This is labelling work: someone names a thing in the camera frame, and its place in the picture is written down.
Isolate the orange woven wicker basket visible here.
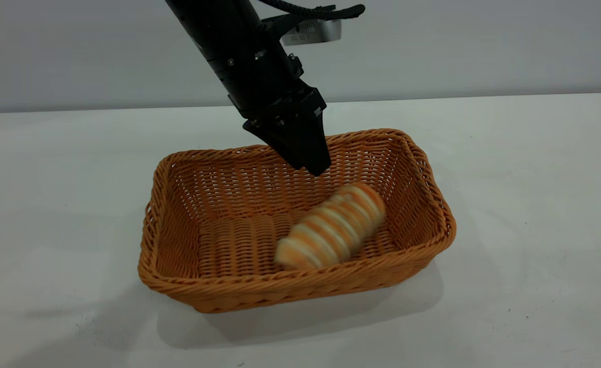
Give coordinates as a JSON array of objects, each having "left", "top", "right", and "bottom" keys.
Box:
[{"left": 138, "top": 128, "right": 457, "bottom": 314}]

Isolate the striped orange bread roll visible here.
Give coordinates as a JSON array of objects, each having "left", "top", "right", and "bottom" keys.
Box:
[{"left": 274, "top": 182, "right": 387, "bottom": 271}]

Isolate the black braided cable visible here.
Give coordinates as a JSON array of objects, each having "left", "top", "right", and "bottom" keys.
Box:
[{"left": 258, "top": 0, "right": 338, "bottom": 19}]

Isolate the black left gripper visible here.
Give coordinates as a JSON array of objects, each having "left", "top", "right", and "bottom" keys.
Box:
[{"left": 230, "top": 55, "right": 332, "bottom": 177}]

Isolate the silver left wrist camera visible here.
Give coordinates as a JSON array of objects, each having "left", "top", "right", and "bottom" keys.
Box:
[{"left": 282, "top": 19, "right": 342, "bottom": 47}]

